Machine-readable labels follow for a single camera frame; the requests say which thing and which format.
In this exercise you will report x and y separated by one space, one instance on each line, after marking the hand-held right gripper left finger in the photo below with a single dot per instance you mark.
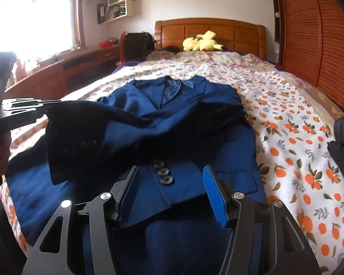
129 189

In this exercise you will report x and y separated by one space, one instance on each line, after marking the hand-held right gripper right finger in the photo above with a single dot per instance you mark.
215 197

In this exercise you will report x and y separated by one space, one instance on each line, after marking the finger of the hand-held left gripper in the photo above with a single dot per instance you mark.
20 117
31 102

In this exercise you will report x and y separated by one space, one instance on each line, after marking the blue suit jacket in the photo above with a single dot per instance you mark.
189 120

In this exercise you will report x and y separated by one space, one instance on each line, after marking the person's left hand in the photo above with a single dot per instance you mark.
3 154

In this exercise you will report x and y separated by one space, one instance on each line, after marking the long wooden desk cabinet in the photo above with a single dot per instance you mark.
74 71

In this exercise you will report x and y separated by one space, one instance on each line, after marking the wooden framed window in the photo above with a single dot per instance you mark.
40 14

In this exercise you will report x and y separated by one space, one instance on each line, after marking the bed with orange-print sheet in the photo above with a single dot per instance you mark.
289 149

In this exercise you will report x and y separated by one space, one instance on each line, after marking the red bowl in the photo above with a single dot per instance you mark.
106 45

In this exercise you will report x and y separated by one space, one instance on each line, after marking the dark suitcase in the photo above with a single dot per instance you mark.
137 45

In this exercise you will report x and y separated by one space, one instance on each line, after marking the black folded garment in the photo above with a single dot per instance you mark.
342 163

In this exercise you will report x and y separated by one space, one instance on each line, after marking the dark pillow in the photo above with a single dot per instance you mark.
170 49

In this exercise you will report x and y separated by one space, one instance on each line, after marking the yellow plush toy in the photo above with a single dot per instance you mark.
202 44

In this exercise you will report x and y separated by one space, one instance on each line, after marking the wooden bed headboard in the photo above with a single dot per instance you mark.
240 34

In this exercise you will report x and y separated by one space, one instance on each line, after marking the wooden slatted wardrobe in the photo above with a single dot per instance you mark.
318 34

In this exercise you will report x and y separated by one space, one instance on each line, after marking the dark corner shelf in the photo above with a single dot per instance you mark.
275 5

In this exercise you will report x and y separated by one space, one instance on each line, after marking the white wall shelf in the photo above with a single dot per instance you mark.
130 8

